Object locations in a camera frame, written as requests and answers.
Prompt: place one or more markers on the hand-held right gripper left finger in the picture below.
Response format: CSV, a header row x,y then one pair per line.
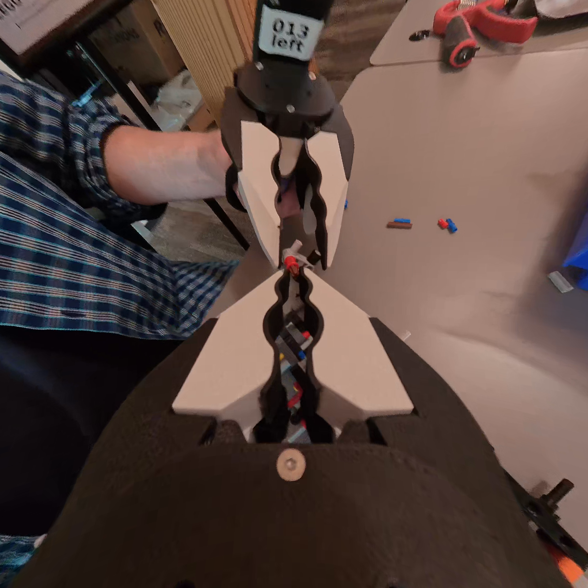
x,y
220,367

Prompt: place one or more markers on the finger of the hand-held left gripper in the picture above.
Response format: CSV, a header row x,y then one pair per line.
x,y
257,183
330,183

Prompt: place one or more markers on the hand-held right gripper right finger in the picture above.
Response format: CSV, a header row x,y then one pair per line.
x,y
363,367

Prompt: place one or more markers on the light grey connector assembly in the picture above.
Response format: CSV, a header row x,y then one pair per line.
x,y
294,253

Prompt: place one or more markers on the orange and black lego model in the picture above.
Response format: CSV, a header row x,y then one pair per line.
x,y
546,519

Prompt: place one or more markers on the brown lego axle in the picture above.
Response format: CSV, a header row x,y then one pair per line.
x,y
398,225

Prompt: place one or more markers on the person's left hand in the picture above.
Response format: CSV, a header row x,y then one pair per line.
x,y
289,204

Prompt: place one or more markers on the wooden slatted panel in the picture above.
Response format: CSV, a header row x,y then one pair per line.
x,y
216,55

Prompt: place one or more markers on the white plastic bag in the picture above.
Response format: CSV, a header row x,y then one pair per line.
x,y
179,96

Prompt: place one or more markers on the small black flat object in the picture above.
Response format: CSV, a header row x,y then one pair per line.
x,y
419,35

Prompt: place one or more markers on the brown cardboard box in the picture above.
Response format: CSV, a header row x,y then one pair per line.
x,y
133,46

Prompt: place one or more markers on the person's torso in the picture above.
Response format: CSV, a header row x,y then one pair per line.
x,y
69,285

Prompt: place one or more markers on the blue plastic object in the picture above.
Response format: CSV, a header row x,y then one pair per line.
x,y
578,262

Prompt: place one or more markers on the black metal table frame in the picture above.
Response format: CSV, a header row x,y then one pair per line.
x,y
228,225

